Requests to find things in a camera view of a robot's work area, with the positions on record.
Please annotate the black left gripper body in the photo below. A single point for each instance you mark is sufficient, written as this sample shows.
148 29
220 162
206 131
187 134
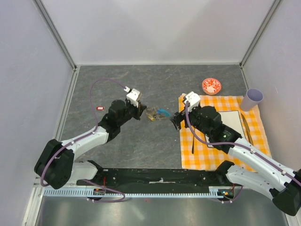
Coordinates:
131 111

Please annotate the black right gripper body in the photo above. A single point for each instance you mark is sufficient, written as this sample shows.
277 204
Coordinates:
194 116

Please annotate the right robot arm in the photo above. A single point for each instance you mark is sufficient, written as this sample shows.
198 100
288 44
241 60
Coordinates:
276 181

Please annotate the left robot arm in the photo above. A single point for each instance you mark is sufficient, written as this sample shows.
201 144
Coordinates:
57 164

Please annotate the gold fork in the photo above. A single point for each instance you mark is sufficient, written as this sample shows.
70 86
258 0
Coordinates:
193 141

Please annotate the white square plate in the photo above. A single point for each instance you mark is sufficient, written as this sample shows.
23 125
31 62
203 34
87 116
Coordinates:
229 118

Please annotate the red key tag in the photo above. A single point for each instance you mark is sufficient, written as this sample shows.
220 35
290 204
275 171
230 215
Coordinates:
100 108

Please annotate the red patterned bowl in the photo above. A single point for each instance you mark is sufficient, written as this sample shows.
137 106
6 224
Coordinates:
211 86

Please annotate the orange checkered cloth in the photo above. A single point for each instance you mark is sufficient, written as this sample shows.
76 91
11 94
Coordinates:
209 158

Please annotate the gold knife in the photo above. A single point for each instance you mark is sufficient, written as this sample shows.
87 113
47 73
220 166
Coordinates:
247 129

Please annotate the lilac plastic cup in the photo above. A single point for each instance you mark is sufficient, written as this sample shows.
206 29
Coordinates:
252 98

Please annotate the blue plastic keyring handle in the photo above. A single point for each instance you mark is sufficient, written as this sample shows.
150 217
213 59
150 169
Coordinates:
163 112

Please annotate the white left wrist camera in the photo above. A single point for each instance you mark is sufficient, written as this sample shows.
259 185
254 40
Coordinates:
133 96

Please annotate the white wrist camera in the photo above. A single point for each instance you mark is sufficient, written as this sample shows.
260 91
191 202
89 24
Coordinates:
133 96
191 100

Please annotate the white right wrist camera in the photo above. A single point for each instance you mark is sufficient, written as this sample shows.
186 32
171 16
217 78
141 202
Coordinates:
191 100

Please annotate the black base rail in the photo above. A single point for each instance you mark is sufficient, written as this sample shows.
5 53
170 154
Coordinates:
160 181

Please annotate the light blue cable duct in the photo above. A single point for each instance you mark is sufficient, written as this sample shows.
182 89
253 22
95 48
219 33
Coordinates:
94 193

